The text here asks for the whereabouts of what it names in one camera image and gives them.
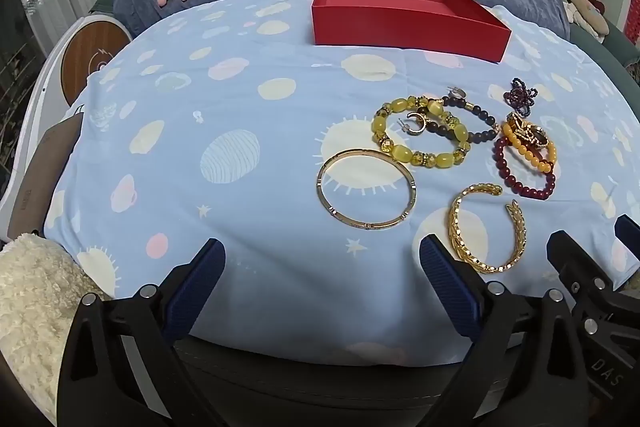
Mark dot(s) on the dark green sofa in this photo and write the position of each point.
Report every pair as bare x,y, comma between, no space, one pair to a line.
615,49

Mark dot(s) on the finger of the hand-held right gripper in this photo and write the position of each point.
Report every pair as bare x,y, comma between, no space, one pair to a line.
567,252
629,232

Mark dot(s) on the light blue planet-print cloth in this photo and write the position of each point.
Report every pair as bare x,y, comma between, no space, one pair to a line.
225,82

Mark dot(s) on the brown panel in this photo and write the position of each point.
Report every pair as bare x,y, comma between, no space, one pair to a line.
45,177

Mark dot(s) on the gold hoop earring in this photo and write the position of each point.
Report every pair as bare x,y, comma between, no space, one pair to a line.
457,92
420,127

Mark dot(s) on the red cardboard box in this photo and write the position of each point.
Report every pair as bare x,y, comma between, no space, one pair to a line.
400,32

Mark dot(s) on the cream fluffy blanket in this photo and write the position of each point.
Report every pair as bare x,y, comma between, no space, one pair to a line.
35,307

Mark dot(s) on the gold bangle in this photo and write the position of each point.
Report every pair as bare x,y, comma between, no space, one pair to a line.
319,183

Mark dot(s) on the beige plush toy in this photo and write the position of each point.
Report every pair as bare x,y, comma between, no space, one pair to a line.
587,14

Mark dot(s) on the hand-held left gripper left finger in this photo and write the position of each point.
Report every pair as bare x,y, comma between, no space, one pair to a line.
200,277

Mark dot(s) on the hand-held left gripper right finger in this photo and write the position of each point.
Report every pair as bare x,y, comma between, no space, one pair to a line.
445,277

